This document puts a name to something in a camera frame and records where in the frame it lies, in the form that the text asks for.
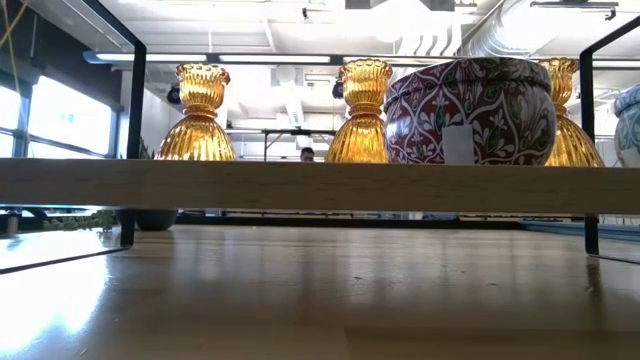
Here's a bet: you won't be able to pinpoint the silver ventilation duct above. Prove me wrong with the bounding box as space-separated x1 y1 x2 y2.
457 0 621 59

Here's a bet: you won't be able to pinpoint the black frame table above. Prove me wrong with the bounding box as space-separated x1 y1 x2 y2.
224 128 341 161

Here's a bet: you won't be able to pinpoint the black aluminium table frame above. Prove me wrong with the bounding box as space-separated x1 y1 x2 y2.
174 213 524 231

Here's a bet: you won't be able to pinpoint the wooden shelf riser black legs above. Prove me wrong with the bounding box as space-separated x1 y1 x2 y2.
0 0 640 275

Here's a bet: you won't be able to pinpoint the amber glass candlestick holder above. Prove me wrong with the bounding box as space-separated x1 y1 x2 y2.
537 56 606 168
155 62 237 162
325 58 394 164

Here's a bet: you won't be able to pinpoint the white ceiling strip light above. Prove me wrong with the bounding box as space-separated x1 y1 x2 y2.
82 49 209 65
218 53 332 65

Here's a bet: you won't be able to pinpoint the yellow hanging cable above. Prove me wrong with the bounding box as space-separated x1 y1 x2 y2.
0 0 29 94

